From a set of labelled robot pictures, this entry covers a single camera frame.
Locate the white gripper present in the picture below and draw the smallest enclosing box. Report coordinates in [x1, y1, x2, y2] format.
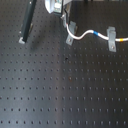
[45, 0, 72, 28]

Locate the white cable with blue band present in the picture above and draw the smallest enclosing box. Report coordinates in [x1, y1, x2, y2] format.
[66, 23, 128, 43]

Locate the black bar with white foot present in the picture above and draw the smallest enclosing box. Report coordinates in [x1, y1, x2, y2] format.
[19, 0, 37, 44]

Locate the left grey cable clip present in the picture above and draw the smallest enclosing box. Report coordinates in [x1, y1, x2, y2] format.
[66, 21, 77, 45]

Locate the grey cable clip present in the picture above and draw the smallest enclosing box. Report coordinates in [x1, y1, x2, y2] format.
[66, 21, 77, 45]
[107, 26, 116, 52]

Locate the right grey cable clip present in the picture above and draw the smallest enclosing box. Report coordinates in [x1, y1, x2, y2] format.
[107, 26, 116, 52]

